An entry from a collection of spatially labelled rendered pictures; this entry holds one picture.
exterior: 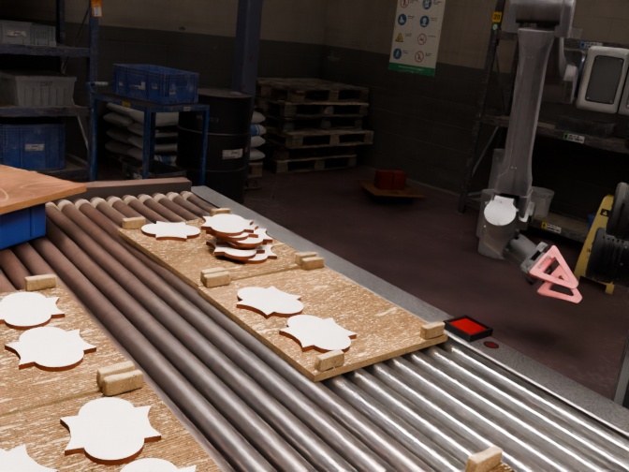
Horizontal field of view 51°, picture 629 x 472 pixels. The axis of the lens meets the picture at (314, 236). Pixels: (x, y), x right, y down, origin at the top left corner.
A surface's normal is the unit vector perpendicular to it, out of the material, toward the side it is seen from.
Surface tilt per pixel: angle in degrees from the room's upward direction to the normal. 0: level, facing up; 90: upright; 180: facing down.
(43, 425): 0
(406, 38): 90
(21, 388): 0
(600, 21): 90
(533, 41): 97
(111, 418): 0
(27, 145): 90
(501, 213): 46
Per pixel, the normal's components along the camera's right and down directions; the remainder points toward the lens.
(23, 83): 0.74, 0.38
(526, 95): -0.44, 0.34
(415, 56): -0.72, 0.14
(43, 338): 0.11, -0.94
